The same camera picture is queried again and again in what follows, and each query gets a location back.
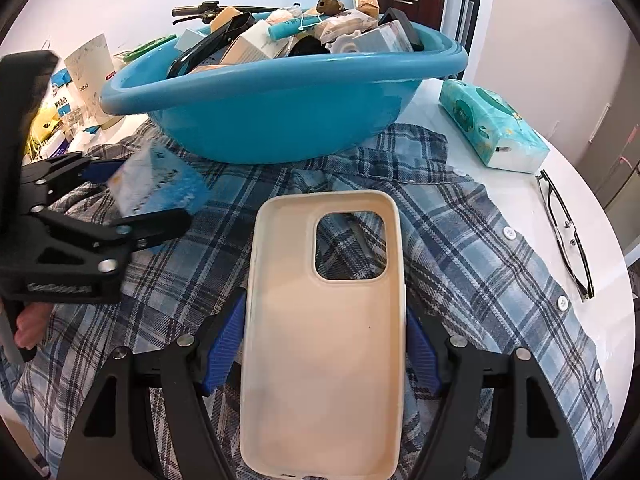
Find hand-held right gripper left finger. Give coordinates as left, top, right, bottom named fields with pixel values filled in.
left=55, top=290, right=248, bottom=480

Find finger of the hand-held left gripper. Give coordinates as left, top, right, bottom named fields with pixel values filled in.
left=20, top=152, right=128, bottom=196
left=22, top=207, right=193, bottom=283

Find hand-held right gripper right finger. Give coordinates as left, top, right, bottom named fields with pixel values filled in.
left=404, top=305, right=586, bottom=480

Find blue white cigarette box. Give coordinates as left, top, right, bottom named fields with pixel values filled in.
left=107, top=142, right=211, bottom=216

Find cream phone case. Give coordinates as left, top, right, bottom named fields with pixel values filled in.
left=240, top=190, right=407, bottom=478

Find blue plastic basin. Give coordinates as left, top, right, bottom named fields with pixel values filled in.
left=100, top=7, right=468, bottom=166

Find person's left hand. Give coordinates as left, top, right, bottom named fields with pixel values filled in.
left=12, top=305, right=56, bottom=351

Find blue white packet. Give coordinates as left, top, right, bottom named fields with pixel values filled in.
left=50, top=67, right=76, bottom=121

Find white printed paper canister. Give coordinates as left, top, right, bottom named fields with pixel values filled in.
left=64, top=34, right=126, bottom=128

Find blue plaid shirt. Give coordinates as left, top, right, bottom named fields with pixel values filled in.
left=0, top=122, right=616, bottom=480

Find yellow bin with green lid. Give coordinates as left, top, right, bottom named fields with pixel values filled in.
left=117, top=34, right=179, bottom=66

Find long black device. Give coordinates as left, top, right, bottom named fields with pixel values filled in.
left=167, top=30, right=236, bottom=78

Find black eyeglasses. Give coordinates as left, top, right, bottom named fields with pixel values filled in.
left=537, top=170, right=596, bottom=302

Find black rectangular cup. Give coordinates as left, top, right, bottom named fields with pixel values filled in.
left=220, top=12, right=256, bottom=41

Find white cardboard box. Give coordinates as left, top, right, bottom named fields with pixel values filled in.
left=227, top=22, right=293, bottom=66

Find black cloth item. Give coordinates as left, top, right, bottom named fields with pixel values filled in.
left=287, top=35, right=326, bottom=58

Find teal tube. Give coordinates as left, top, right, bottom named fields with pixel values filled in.
left=267, top=16, right=321, bottom=40

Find green tissue pack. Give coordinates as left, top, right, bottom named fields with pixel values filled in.
left=439, top=79, right=551, bottom=175

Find white plastic knob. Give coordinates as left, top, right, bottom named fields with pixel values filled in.
left=325, top=30, right=368, bottom=55

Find grey box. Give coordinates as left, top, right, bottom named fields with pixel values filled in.
left=352, top=21, right=416, bottom=55

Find black scooter handlebar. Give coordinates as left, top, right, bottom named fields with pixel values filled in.
left=171, top=1, right=281, bottom=26

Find black frame case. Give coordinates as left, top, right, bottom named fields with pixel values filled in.
left=377, top=7, right=426, bottom=52

